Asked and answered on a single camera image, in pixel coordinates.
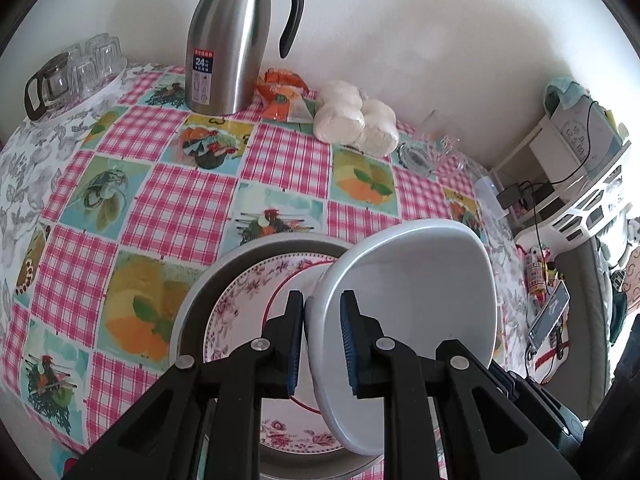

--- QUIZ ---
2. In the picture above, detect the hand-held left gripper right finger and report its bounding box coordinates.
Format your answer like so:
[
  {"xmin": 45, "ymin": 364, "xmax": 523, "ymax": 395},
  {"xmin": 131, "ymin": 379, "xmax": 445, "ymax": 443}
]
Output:
[{"xmin": 339, "ymin": 289, "xmax": 583, "ymax": 480}]

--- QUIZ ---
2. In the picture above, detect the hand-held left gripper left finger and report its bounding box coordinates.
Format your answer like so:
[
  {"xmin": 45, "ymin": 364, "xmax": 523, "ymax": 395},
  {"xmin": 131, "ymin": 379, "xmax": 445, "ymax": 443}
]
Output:
[{"xmin": 62, "ymin": 290, "xmax": 306, "ymax": 480}]

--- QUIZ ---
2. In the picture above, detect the floral ceramic plate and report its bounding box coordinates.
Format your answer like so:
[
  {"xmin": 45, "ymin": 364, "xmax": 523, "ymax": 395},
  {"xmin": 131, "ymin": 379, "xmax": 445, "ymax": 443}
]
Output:
[{"xmin": 203, "ymin": 253, "xmax": 347, "ymax": 453}]

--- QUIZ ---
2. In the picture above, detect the large white bowl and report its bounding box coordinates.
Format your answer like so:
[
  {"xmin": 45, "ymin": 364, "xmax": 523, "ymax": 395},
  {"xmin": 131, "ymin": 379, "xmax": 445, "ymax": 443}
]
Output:
[{"xmin": 305, "ymin": 219, "xmax": 501, "ymax": 456}]

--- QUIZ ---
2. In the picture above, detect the pink checked tablecloth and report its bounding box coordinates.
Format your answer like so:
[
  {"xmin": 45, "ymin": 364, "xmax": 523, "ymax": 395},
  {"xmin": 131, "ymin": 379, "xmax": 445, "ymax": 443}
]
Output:
[{"xmin": 0, "ymin": 64, "xmax": 506, "ymax": 480}]

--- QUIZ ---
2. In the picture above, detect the small toy bottle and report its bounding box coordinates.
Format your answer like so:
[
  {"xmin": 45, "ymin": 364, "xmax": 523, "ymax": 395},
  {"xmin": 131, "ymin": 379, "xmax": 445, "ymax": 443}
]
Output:
[{"xmin": 524, "ymin": 245, "xmax": 552, "ymax": 297}]

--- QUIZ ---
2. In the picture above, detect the white plastic container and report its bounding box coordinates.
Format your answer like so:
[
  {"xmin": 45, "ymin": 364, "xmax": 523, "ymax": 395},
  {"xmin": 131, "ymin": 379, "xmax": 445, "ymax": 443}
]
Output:
[{"xmin": 472, "ymin": 176, "xmax": 507, "ymax": 221}]

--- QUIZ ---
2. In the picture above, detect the smartphone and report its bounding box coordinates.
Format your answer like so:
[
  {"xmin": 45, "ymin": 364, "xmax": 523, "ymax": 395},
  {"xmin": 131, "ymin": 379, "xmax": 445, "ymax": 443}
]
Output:
[{"xmin": 529, "ymin": 280, "xmax": 571, "ymax": 351}]

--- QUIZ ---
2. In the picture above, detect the black charger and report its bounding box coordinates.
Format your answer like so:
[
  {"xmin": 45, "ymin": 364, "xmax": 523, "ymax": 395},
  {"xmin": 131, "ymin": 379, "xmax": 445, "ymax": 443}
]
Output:
[{"xmin": 500, "ymin": 185, "xmax": 527, "ymax": 209}]

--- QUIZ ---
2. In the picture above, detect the bag of steamed buns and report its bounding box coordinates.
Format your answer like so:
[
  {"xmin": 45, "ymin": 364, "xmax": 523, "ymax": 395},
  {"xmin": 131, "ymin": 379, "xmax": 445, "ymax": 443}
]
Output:
[{"xmin": 313, "ymin": 80, "xmax": 400, "ymax": 156}]

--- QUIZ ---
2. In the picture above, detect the orange snack packet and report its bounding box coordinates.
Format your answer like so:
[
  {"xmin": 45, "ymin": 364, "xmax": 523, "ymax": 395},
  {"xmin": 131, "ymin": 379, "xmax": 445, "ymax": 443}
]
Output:
[{"xmin": 256, "ymin": 67, "xmax": 321, "ymax": 123}]

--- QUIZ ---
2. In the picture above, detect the red patterned cloth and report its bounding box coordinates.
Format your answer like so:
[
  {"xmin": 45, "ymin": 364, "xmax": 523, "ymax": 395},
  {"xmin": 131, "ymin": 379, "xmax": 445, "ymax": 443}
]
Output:
[{"xmin": 50, "ymin": 440, "xmax": 87, "ymax": 480}]

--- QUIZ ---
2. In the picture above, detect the white plastic basket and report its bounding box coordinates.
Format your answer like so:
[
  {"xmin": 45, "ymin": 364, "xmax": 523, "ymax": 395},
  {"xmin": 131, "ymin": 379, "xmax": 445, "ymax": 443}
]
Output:
[{"xmin": 515, "ymin": 150, "xmax": 637, "ymax": 243}]

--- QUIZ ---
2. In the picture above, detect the stainless steel thermos jug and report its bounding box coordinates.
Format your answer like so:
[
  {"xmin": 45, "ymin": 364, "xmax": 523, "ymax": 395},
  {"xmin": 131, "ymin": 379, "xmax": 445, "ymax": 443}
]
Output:
[{"xmin": 186, "ymin": 0, "xmax": 305, "ymax": 116}]

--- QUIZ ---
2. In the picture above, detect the white serving tray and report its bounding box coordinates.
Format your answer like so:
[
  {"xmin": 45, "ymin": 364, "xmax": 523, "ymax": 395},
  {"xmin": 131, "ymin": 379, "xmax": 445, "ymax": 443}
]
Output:
[{"xmin": 37, "ymin": 57, "xmax": 129, "ymax": 122}]

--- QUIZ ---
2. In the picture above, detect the grey white appliance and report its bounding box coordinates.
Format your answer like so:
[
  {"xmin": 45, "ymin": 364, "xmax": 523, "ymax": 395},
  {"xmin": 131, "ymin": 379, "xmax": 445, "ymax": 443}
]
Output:
[{"xmin": 545, "ymin": 91, "xmax": 632, "ymax": 187}]

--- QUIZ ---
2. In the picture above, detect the teal cloth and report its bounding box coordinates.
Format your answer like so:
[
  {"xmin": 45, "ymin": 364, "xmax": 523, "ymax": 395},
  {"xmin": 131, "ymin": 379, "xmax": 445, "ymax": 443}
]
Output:
[{"xmin": 545, "ymin": 76, "xmax": 587, "ymax": 111}]

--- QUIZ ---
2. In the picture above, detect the clear glass tumbler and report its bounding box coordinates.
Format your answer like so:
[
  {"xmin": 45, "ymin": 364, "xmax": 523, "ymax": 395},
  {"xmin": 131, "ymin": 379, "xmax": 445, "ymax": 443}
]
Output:
[
  {"xmin": 67, "ymin": 57, "xmax": 101, "ymax": 98},
  {"xmin": 87, "ymin": 34, "xmax": 125, "ymax": 81}
]

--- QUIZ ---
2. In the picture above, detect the glass coffee pot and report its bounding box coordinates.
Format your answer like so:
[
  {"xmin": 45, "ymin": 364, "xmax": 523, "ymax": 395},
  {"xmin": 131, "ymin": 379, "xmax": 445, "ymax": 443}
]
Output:
[{"xmin": 25, "ymin": 51, "xmax": 77, "ymax": 122}]

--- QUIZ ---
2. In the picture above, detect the black cable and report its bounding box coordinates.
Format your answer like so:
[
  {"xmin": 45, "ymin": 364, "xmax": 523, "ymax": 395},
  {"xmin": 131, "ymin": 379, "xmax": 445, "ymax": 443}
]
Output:
[{"xmin": 520, "ymin": 100, "xmax": 602, "ymax": 281}]

